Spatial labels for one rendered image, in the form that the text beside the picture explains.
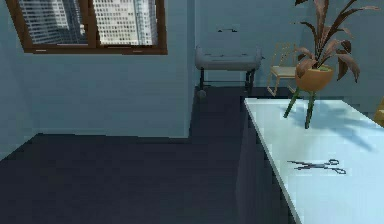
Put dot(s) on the grey bench with black legs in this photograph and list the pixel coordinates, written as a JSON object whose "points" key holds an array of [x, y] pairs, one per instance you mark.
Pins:
{"points": [[226, 60]]}

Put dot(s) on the brown house plant orange pot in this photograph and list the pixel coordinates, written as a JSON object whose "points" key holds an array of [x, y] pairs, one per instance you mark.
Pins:
{"points": [[314, 77]]}

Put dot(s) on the brown framed window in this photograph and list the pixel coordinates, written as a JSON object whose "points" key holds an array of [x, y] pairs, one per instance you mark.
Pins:
{"points": [[90, 23]]}

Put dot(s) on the grey scissors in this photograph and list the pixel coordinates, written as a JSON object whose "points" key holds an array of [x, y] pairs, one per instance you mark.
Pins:
{"points": [[318, 165]]}

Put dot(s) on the white top dark cabinet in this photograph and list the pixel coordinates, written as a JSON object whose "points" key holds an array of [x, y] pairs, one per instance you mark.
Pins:
{"points": [[320, 186]]}

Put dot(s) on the yellow seat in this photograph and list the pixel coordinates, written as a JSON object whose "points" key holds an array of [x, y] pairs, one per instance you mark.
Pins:
{"points": [[380, 113]]}

